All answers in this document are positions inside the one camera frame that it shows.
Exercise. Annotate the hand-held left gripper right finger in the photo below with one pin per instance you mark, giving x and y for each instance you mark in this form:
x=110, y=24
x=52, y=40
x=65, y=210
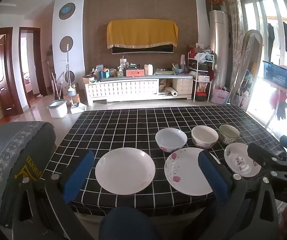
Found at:
x=213, y=177

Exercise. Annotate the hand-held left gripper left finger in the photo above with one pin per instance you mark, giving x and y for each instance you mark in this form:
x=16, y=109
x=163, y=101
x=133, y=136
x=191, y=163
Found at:
x=78, y=177

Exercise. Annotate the small white cartoon plate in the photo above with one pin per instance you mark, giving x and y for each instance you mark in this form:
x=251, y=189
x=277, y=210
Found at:
x=236, y=155

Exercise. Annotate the white plate pink flowers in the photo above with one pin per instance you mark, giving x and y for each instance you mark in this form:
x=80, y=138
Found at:
x=183, y=172

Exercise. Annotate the plain white plate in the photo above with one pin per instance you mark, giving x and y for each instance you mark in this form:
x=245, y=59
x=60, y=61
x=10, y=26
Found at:
x=124, y=171

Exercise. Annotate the white bowl pink print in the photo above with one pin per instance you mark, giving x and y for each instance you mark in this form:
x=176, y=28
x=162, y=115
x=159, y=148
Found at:
x=171, y=137

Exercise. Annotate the grey patterned bowl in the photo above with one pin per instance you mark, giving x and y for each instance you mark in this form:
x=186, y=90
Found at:
x=229, y=137

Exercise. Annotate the white bowl purple flowers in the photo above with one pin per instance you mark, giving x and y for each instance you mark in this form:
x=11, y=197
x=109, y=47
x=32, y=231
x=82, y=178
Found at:
x=204, y=135

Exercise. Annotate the red garment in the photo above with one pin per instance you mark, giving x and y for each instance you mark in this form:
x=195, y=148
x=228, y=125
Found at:
x=277, y=98

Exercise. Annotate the black checked tablecloth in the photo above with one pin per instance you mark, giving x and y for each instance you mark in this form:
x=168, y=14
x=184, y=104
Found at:
x=123, y=127

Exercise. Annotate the person's left leg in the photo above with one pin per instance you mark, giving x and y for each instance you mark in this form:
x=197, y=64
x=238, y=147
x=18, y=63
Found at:
x=128, y=223

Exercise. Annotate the white dustpan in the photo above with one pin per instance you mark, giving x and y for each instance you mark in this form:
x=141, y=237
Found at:
x=78, y=108

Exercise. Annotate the white mop bucket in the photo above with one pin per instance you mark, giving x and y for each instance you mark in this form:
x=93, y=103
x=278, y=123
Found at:
x=57, y=110

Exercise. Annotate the pink bag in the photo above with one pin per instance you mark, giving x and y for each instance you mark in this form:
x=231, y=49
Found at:
x=219, y=97

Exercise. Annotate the blue plastic basket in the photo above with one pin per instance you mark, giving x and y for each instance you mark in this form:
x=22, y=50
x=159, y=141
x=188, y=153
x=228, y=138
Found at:
x=276, y=73

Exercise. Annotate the broom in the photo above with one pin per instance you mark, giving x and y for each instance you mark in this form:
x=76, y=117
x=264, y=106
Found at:
x=71, y=92

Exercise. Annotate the white paper roll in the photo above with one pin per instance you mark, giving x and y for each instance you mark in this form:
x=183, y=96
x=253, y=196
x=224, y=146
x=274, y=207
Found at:
x=172, y=92

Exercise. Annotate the white tufted storage box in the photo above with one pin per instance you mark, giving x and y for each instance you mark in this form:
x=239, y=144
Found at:
x=182, y=87

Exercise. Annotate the white metal shelf rack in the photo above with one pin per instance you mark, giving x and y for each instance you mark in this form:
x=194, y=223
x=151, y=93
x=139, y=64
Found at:
x=201, y=80

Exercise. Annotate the white television cabinet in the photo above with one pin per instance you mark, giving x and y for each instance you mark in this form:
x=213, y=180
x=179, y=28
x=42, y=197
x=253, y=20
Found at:
x=123, y=87

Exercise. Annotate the glass balcony door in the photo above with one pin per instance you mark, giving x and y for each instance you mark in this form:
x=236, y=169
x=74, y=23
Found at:
x=261, y=42

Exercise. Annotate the standing air conditioner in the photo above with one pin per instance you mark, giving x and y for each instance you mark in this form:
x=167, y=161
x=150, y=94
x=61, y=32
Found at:
x=218, y=45

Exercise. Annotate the red drawer box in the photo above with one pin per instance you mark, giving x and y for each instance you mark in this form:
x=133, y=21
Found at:
x=135, y=73

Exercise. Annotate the brown wooden door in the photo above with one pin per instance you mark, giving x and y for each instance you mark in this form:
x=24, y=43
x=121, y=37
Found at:
x=1, y=80

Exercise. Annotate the white plastic jug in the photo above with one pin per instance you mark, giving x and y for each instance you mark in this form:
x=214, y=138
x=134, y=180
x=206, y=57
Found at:
x=148, y=70

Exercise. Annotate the patterned curtain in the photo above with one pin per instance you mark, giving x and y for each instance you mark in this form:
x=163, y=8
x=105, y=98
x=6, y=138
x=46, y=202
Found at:
x=234, y=30

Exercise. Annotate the black television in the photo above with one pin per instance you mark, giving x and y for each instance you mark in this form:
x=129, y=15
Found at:
x=143, y=50

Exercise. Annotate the yellow television cover cloth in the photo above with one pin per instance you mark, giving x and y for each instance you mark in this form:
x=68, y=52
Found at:
x=142, y=31

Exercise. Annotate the flower vase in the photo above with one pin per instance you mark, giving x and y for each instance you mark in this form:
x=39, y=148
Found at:
x=216, y=1

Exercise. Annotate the round brown wall decor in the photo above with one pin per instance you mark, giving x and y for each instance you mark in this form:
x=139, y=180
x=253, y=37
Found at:
x=64, y=78
x=66, y=44

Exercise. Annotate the brown door frame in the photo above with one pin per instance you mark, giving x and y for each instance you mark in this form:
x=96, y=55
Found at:
x=37, y=62

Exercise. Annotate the blue wall clock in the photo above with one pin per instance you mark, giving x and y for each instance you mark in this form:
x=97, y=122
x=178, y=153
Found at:
x=66, y=10

